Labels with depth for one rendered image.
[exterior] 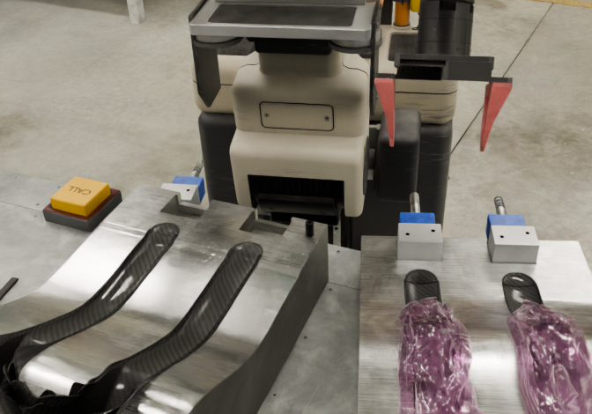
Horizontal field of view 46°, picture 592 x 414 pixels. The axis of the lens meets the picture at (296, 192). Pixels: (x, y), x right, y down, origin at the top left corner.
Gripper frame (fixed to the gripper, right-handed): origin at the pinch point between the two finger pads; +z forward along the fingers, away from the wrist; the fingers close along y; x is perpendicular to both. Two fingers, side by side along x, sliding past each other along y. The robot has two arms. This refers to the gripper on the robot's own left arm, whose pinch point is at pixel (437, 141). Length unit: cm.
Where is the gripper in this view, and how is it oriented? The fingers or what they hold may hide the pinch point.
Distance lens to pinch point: 78.7
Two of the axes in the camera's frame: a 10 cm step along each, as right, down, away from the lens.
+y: 9.9, 0.7, -1.6
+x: 1.6, -1.4, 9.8
